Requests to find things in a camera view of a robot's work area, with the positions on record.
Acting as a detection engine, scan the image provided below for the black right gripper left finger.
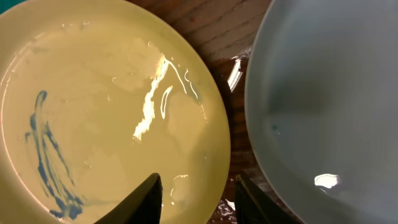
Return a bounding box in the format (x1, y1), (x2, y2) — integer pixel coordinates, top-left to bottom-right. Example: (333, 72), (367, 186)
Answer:
(95, 173), (162, 224)

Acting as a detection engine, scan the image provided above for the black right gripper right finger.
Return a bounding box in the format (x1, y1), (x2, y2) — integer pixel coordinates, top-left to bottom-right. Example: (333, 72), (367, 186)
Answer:
(234, 174), (299, 224)

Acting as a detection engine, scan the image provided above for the yellow plate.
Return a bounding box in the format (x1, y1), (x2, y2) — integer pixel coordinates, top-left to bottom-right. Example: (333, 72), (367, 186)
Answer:
(1, 1), (230, 223)

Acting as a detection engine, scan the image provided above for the light blue plate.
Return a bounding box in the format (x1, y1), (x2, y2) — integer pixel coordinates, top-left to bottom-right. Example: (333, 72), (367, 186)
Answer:
(245, 0), (397, 223)

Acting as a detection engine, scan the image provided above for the teal serving tray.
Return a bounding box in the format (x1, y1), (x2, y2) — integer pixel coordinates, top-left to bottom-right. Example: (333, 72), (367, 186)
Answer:
(0, 0), (24, 14)

